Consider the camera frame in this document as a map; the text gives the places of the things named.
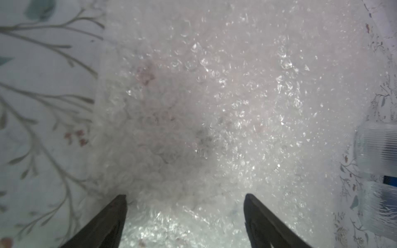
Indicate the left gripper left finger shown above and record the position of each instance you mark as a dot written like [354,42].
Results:
[105,229]

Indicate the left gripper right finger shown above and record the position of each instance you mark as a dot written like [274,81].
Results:
[265,229]

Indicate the front clear glass vase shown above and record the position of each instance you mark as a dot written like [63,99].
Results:
[378,204]

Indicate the clear glass vase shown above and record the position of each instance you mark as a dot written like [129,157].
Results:
[375,148]
[378,204]

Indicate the blue tape dispenser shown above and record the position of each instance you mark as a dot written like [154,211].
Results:
[388,180]

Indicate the back clear glass vase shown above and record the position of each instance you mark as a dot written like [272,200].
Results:
[375,148]

